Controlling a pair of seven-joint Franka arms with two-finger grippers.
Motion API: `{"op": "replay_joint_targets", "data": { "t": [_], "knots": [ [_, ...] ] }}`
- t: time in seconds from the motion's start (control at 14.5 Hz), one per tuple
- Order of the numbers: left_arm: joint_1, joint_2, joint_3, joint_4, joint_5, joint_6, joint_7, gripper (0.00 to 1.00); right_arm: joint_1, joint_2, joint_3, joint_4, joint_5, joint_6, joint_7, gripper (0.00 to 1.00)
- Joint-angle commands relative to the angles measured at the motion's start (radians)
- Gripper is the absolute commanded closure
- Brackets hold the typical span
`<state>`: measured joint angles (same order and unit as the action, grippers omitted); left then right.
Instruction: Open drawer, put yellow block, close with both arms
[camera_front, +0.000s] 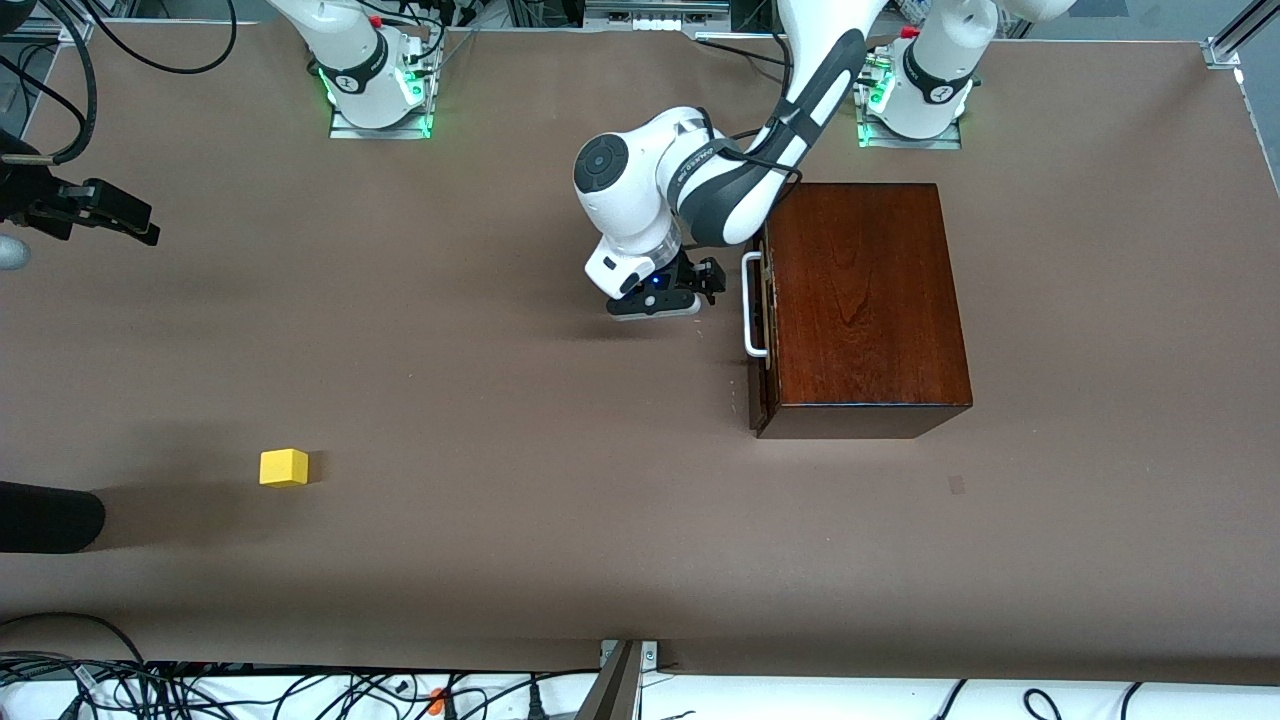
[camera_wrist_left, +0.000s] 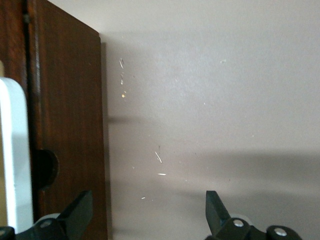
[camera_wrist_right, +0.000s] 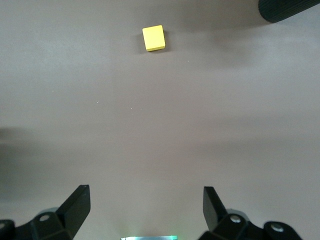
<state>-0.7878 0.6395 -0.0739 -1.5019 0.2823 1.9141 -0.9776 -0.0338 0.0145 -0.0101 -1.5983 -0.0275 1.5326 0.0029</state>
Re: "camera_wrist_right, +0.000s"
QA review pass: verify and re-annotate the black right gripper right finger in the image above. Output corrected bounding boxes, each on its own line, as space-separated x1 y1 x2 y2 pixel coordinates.
197 186 303 240

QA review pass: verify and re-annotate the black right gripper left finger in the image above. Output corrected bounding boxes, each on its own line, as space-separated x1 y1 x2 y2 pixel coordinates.
0 184 91 240

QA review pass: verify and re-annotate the yellow block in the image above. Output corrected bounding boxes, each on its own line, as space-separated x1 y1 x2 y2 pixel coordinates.
142 24 167 53

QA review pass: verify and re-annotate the black ribbed cylinder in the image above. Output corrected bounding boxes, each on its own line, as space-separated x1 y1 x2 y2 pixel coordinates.
258 0 320 24

